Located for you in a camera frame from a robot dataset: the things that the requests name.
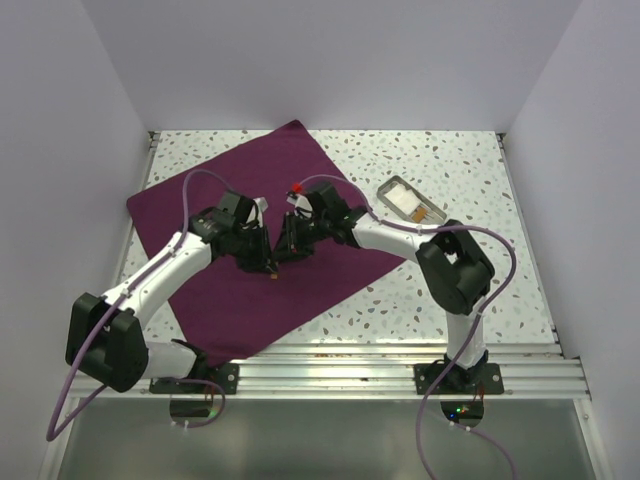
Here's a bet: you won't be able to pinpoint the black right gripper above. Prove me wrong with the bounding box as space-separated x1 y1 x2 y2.
273 212 331 265

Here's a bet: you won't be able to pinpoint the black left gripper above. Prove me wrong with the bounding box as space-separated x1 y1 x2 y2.
231 222 278 274

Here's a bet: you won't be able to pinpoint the steel instrument tray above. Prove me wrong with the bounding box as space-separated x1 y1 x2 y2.
376 175 447 226

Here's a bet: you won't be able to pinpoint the orange adhesive bandage strips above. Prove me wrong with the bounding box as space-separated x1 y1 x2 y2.
410 207 429 224

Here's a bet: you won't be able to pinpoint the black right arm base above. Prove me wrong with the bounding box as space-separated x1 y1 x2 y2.
413 359 505 395

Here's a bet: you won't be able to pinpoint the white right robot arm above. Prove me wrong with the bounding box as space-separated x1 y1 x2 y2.
274 180 495 393

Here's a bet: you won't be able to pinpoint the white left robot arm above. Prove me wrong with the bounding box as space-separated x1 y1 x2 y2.
65 191 276 393

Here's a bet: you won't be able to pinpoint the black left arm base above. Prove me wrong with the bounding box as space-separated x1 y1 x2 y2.
141 339 239 395

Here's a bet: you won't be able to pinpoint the purple cloth mat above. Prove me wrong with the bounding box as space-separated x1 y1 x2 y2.
126 120 402 366

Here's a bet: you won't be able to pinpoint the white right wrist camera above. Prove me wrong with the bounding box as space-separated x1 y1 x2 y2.
286 183 309 211

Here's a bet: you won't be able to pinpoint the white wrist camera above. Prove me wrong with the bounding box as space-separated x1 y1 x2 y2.
254 197 269 215
286 183 309 211

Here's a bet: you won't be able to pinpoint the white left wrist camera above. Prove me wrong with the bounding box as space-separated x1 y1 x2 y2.
254 197 269 215

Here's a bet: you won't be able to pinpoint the aluminium rail frame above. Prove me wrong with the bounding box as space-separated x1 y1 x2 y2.
64 130 594 401

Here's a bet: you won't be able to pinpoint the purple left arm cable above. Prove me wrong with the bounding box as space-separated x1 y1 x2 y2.
45 169 226 442

